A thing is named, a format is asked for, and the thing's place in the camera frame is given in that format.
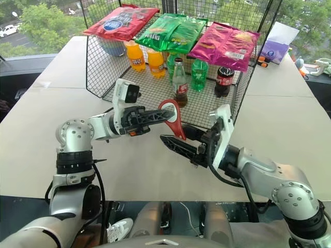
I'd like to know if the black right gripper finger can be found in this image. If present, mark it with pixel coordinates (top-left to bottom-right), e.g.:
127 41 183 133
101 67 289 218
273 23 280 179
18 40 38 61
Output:
159 134 201 162
182 123 209 142

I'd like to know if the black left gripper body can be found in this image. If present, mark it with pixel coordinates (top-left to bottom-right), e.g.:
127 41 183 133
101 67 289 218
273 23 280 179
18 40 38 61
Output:
119 105 149 137

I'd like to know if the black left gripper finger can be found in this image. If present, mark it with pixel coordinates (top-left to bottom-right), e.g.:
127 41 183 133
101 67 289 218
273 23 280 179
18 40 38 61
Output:
141 115 175 128
141 108 175 118

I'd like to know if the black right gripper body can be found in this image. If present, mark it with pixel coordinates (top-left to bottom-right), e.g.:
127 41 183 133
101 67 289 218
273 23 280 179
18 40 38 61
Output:
190 121 223 169

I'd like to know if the red bottle opener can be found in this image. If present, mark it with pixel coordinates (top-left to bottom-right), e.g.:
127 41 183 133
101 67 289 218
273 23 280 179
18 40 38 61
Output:
158 99 187 141

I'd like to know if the glass cola bottle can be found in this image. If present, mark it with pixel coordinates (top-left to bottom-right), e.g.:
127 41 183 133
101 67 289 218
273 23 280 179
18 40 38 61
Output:
172 58 189 109

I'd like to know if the orange soda bottle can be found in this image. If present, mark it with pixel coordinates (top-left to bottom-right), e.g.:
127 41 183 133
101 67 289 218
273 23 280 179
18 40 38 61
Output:
126 41 146 73
146 49 166 79

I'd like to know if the green soda bottle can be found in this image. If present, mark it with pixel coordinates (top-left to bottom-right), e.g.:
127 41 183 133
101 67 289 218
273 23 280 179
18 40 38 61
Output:
190 58 209 92
167 52 182 83

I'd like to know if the plastic cola bottle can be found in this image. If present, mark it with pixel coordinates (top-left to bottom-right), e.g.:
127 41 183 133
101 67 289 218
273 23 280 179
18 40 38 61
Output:
214 66 235 98

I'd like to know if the blue bowl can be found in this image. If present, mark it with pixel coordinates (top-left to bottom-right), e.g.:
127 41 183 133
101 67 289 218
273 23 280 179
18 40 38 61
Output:
97 35 127 57

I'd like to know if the green chip bag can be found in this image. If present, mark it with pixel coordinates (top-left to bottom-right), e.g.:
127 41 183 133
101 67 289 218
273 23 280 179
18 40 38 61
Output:
134 14 209 54

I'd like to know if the magenta chip bag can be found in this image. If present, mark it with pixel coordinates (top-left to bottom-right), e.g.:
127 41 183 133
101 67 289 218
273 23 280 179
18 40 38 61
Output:
188 22 261 72

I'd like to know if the red chip bag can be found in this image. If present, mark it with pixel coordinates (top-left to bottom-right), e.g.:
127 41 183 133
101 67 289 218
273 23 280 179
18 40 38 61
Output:
82 6 160 42

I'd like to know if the grey robot chest plate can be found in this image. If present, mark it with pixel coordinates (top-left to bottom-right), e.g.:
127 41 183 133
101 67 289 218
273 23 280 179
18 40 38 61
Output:
95 234 233 248

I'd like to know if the white sneaker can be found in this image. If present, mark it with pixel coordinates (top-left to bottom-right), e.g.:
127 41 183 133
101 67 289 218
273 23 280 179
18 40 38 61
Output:
107 218 134 243

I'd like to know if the purple cardboard box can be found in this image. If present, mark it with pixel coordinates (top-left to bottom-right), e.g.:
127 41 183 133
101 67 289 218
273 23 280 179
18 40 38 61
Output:
259 40 290 65

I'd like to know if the blue orange plush toy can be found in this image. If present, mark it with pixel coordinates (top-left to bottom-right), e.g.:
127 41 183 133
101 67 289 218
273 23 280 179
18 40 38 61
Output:
294 56 310 78

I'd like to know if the white car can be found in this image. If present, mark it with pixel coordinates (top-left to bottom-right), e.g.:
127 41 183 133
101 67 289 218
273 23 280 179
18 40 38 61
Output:
0 24 21 38

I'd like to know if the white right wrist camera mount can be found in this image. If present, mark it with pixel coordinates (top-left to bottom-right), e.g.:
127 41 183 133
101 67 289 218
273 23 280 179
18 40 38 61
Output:
208 104 234 169

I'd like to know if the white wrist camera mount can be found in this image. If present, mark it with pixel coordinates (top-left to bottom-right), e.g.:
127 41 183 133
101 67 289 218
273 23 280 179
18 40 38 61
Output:
208 104 234 169
113 78 141 135

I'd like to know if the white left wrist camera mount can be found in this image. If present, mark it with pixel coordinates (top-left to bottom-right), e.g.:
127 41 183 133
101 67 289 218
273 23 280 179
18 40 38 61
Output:
113 78 141 135

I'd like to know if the black wire rack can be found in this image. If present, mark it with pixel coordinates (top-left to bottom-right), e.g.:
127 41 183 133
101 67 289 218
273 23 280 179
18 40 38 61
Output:
79 0 281 131

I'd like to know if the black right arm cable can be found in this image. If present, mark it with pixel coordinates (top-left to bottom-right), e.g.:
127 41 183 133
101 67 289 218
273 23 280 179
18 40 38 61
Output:
206 152 260 223

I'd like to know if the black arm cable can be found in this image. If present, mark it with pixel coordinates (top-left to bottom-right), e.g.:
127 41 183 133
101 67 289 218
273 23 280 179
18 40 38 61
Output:
206 152 260 223
92 158 108 245

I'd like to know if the thin white cable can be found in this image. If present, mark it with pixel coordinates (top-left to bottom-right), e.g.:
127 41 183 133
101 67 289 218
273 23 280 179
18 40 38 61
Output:
179 203 205 238

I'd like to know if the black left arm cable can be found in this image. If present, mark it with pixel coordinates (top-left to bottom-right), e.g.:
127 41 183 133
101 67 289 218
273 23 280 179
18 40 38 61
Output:
92 158 108 245

